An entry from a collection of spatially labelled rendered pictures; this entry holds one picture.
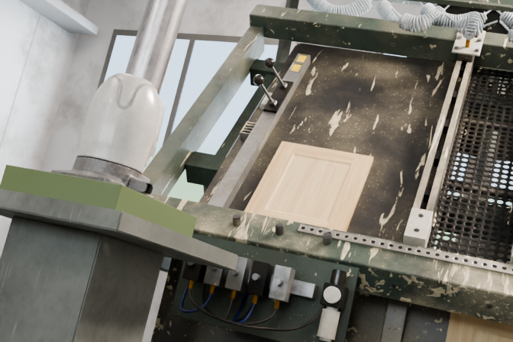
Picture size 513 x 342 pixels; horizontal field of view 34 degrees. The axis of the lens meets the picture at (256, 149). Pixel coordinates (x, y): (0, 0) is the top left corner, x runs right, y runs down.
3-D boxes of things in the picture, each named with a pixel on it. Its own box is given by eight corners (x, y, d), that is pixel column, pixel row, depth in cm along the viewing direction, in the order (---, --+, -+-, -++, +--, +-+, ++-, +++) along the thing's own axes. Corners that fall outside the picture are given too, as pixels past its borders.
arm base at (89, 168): (121, 187, 174) (128, 161, 175) (46, 175, 185) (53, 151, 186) (170, 207, 189) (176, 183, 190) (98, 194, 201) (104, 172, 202)
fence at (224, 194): (207, 215, 251) (206, 205, 249) (298, 62, 322) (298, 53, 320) (222, 218, 249) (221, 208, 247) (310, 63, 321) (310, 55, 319)
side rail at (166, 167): (135, 214, 262) (130, 188, 255) (251, 49, 344) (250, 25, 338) (152, 218, 260) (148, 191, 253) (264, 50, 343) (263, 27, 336)
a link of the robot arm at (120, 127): (71, 151, 181) (98, 57, 185) (79, 164, 199) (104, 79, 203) (143, 169, 182) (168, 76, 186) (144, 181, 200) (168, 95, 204)
